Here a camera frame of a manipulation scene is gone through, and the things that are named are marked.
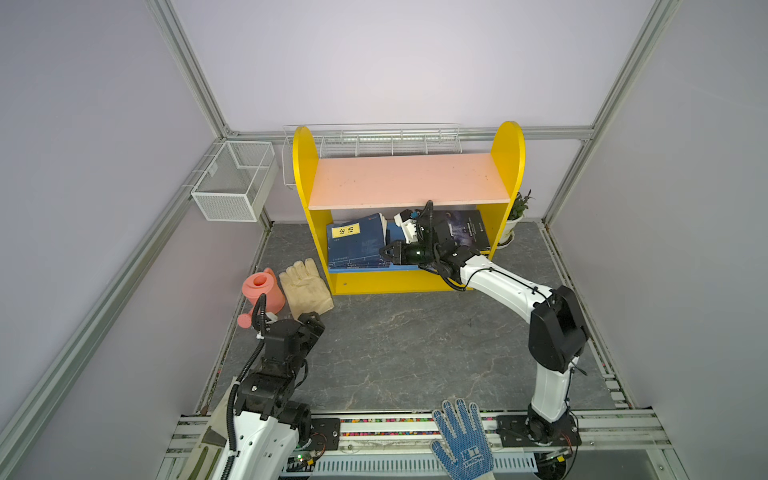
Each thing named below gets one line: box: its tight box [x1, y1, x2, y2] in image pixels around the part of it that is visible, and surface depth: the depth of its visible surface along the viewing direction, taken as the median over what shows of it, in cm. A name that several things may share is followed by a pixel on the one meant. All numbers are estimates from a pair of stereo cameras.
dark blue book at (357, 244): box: [327, 213, 390, 269], surface depth 88 cm
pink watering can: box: [237, 268, 286, 329], surface depth 91 cm
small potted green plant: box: [497, 189, 535, 249], surface depth 105 cm
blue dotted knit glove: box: [430, 398, 495, 480], surface depth 74 cm
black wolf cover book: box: [433, 209, 491, 260], surface depth 88 cm
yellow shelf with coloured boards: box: [292, 122, 526, 296], surface depth 78 cm
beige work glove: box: [279, 258, 335, 320], surface depth 102 cm
